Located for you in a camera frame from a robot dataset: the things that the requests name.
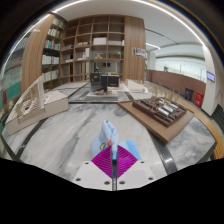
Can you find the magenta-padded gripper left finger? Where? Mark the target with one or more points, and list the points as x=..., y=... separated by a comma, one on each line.
x=100, y=165

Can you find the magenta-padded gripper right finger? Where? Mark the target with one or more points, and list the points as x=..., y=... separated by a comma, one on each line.
x=128, y=165

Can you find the light blue towel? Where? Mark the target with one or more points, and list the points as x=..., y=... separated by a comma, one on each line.
x=106, y=133

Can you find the brown model on wooden board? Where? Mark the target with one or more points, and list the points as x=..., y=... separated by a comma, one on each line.
x=156, y=128

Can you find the small white building model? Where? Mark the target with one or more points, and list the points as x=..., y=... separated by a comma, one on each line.
x=135, y=86

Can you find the white model on beige base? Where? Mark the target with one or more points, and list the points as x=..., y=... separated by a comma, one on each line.
x=50, y=103

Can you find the dark bin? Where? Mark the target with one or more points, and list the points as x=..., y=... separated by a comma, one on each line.
x=189, y=94

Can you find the red bin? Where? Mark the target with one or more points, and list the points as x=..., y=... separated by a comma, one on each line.
x=199, y=99

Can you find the dark bookshelf with books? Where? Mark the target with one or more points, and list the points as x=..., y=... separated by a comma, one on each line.
x=50, y=60

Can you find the tall bookcase with colourful books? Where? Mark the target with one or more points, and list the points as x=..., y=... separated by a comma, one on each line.
x=11, y=80

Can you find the open wooden shelf unit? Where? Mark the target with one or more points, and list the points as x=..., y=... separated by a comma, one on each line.
x=100, y=41

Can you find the curved ceiling light strip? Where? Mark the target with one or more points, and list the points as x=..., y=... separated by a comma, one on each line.
x=68, y=4

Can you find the wall poster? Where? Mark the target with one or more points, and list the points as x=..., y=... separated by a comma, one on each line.
x=139, y=52

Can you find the wall screen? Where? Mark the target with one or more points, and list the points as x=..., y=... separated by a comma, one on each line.
x=211, y=76

